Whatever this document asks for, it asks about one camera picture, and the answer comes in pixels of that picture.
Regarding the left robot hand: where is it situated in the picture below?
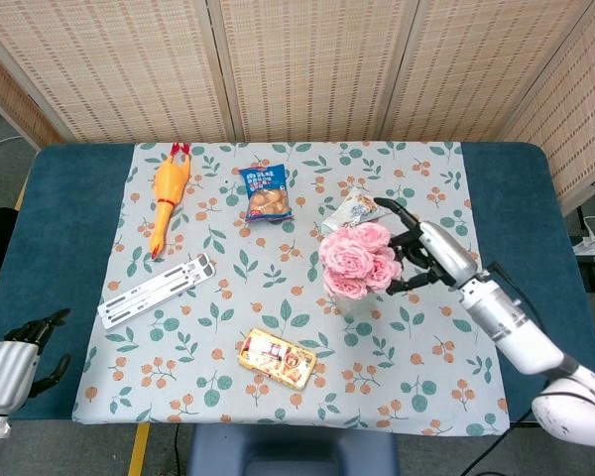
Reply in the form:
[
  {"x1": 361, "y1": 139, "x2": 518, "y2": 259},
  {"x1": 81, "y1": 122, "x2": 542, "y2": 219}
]
[{"x1": 0, "y1": 307, "x2": 72, "y2": 413}]

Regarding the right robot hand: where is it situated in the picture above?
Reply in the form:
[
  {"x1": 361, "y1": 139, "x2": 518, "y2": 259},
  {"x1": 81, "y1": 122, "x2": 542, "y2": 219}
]
[{"x1": 373, "y1": 196, "x2": 480, "y2": 297}]

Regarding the pink rose bouquet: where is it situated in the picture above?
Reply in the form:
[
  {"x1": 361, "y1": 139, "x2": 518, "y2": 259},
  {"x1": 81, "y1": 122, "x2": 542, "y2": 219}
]
[{"x1": 318, "y1": 221, "x2": 404, "y2": 300}]

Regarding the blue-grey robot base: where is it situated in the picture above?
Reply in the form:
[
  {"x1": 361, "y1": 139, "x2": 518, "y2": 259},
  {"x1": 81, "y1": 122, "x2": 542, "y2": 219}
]
[{"x1": 186, "y1": 423, "x2": 401, "y2": 476}]

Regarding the clear textured glass vase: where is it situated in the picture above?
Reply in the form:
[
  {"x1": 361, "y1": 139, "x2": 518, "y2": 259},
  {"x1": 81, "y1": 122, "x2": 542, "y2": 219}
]
[{"x1": 326, "y1": 290, "x2": 378, "y2": 321}]

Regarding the silver foil snack bag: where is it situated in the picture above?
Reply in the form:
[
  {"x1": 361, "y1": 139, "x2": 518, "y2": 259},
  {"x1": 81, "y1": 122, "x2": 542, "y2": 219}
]
[{"x1": 319, "y1": 186, "x2": 393, "y2": 235}]

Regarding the white folding laptop stand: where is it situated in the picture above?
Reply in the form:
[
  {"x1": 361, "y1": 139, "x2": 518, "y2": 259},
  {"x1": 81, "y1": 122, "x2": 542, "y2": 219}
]
[{"x1": 96, "y1": 252, "x2": 216, "y2": 331}]

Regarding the floral leaf-print tablecloth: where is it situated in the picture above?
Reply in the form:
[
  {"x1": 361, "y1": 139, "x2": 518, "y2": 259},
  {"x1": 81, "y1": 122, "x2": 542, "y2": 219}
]
[{"x1": 71, "y1": 141, "x2": 510, "y2": 438}]

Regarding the blue snack bag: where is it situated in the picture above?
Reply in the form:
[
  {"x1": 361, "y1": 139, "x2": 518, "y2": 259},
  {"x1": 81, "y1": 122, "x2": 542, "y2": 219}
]
[{"x1": 237, "y1": 165, "x2": 295, "y2": 224}]

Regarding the yellow curry box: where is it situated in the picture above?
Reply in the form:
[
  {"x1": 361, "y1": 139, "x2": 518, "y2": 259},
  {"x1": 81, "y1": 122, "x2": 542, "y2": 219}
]
[{"x1": 236, "y1": 326, "x2": 318, "y2": 391}]

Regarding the bamboo folding screen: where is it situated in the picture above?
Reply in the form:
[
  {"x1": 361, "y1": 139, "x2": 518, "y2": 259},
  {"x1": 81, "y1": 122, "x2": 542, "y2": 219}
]
[{"x1": 0, "y1": 0, "x2": 595, "y2": 214}]

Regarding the yellow rubber chicken toy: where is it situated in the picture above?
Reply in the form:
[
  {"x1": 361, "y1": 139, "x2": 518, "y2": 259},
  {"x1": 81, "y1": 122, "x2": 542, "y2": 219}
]
[{"x1": 148, "y1": 142, "x2": 192, "y2": 262}]

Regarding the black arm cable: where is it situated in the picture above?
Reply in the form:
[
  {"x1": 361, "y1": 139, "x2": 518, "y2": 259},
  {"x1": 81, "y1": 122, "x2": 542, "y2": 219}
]
[{"x1": 484, "y1": 261, "x2": 547, "y2": 331}]

